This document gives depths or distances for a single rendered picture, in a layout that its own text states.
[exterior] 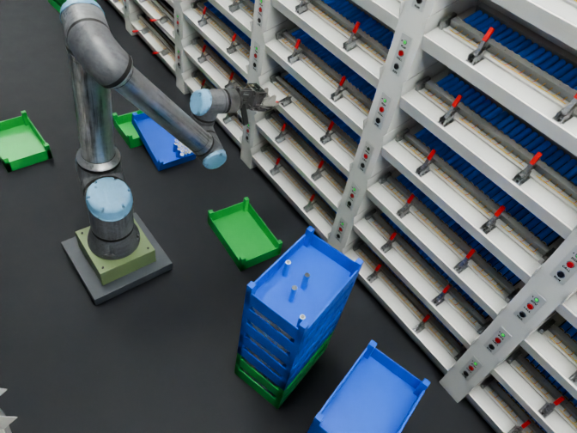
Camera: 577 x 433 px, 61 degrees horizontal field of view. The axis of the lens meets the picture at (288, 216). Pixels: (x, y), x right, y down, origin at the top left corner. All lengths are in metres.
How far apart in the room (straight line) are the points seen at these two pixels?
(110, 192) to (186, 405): 0.77
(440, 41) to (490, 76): 0.18
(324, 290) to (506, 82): 0.74
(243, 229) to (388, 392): 1.01
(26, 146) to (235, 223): 1.09
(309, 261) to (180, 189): 1.01
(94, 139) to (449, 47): 1.14
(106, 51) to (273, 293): 0.80
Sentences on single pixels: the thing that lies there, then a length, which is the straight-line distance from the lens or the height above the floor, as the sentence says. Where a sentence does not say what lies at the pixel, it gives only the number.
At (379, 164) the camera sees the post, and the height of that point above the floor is 0.60.
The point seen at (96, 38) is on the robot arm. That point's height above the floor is 0.98.
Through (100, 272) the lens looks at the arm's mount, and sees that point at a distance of 1.92.
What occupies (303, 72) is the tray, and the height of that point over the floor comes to 0.69.
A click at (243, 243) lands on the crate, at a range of 2.14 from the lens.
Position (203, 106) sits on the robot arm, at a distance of 1.78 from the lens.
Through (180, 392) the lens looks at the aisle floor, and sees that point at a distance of 1.81.
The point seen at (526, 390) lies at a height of 0.30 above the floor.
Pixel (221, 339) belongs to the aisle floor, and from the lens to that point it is 1.89.
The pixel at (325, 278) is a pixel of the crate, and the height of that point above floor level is 0.48.
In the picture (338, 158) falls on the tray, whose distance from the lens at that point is 1.87.
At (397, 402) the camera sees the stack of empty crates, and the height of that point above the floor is 0.32.
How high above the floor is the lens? 1.68
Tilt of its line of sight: 47 degrees down
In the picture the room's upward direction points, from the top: 12 degrees clockwise
